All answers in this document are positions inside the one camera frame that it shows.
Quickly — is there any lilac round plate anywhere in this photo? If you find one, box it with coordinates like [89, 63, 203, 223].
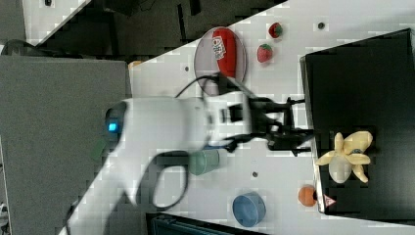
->
[194, 27, 247, 81]

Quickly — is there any small orange fruit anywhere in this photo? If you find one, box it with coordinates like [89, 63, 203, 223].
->
[298, 185, 317, 207]

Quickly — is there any peeled yellow banana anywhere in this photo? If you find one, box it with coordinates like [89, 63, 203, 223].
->
[315, 131, 373, 184]

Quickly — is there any red strawberry far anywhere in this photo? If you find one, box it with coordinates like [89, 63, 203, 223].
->
[268, 23, 283, 38]

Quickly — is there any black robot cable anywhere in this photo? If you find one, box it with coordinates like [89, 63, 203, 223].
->
[136, 73, 226, 212]

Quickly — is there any blue plastic cup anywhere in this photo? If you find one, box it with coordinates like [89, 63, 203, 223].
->
[232, 192, 266, 227]

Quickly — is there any black toaster oven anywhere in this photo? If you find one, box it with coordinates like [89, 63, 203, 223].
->
[300, 28, 415, 225]

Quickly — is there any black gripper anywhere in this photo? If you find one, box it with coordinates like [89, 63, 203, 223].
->
[249, 97, 314, 157]

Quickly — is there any red strawberry near plate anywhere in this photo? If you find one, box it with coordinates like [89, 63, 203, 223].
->
[256, 44, 273, 63]

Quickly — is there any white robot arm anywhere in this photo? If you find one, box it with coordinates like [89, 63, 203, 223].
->
[59, 91, 314, 235]

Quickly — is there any red ketchup bottle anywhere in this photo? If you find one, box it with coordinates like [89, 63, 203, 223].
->
[212, 27, 237, 77]

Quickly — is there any green measuring cup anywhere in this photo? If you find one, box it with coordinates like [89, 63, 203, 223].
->
[189, 150, 219, 175]

